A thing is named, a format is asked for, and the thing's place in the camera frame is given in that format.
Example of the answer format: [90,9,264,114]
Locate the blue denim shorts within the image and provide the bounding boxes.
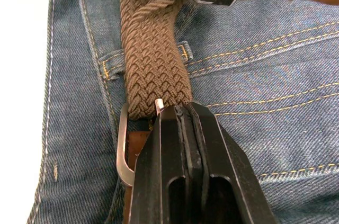
[26,0,339,224]

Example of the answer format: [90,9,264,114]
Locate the brown braided belt with buckle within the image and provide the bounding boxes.
[115,0,339,224]

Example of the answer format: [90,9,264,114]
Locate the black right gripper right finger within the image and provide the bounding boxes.
[182,102,279,224]

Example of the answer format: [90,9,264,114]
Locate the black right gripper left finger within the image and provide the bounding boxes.
[128,105,192,224]

